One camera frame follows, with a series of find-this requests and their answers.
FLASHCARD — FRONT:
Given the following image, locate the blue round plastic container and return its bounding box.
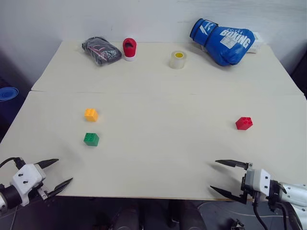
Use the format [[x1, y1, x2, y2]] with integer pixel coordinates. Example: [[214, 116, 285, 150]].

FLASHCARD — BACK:
[[0, 86, 19, 102]]

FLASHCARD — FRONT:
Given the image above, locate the small black metal clamp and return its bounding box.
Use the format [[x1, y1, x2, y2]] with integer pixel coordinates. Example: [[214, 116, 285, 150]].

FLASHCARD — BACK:
[[229, 218, 245, 230]]

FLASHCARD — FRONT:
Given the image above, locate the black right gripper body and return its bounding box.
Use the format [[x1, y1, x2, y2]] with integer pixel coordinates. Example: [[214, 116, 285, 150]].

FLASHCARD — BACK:
[[239, 162, 258, 205]]

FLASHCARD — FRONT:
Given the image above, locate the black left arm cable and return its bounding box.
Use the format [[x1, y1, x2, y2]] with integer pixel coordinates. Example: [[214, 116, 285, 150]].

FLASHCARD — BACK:
[[0, 157, 25, 171]]

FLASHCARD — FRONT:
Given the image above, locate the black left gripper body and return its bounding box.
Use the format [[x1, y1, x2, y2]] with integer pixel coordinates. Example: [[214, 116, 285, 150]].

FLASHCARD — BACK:
[[34, 162, 50, 201]]

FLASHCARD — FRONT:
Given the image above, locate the red toy brick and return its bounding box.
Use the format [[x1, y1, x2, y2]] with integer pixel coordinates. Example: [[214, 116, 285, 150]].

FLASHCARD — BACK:
[[235, 116, 254, 131]]

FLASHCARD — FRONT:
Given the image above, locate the clear tape roll yellow core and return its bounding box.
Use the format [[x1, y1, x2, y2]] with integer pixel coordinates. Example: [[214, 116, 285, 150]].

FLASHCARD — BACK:
[[168, 50, 188, 70]]

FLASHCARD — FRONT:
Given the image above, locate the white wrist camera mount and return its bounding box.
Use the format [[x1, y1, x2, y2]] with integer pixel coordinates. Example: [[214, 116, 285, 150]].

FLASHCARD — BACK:
[[247, 168, 272, 196], [10, 163, 47, 207]]

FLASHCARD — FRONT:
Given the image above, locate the orange toy brick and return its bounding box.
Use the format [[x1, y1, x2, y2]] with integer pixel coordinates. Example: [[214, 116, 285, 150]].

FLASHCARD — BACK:
[[84, 108, 99, 123]]

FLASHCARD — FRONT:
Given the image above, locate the dark rounded shape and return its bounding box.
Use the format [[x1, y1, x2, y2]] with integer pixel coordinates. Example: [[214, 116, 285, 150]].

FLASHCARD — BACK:
[[110, 205, 142, 230]]

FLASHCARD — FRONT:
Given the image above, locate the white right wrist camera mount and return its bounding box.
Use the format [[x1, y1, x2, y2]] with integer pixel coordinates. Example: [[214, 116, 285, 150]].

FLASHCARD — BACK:
[[247, 168, 272, 196]]

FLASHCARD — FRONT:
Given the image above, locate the small red and white shoe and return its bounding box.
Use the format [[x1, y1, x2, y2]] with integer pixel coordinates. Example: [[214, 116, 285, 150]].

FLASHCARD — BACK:
[[122, 37, 137, 62]]

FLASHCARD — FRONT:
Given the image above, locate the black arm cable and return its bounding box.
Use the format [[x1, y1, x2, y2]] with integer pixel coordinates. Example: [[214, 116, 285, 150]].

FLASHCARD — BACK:
[[252, 191, 269, 230], [0, 157, 25, 171]]

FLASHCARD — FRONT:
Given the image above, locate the green toy brick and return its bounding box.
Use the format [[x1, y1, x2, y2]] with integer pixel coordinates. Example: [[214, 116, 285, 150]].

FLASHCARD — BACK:
[[83, 132, 100, 147]]

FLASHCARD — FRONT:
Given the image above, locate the black fabric in plastic bag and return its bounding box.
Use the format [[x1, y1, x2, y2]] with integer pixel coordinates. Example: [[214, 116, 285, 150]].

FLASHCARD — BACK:
[[81, 36, 123, 67]]

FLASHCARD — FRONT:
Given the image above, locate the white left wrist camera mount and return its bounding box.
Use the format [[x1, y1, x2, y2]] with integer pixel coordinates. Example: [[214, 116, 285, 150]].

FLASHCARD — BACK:
[[10, 163, 47, 207]]

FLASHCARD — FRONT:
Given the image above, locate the blue boxing glove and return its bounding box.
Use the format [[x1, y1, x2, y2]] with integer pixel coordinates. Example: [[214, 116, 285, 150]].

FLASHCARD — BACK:
[[189, 18, 256, 67]]

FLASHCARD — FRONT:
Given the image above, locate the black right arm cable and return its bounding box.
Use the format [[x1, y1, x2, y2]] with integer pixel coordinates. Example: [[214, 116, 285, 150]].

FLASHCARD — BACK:
[[252, 191, 269, 230]]

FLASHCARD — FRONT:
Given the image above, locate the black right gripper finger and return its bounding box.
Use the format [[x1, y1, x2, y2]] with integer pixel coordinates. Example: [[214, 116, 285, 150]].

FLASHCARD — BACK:
[[215, 159, 248, 170], [210, 184, 248, 205]]

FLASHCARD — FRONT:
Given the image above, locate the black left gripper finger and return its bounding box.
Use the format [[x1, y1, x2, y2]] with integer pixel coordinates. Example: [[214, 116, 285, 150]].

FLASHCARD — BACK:
[[46, 177, 73, 198], [38, 158, 59, 169]]

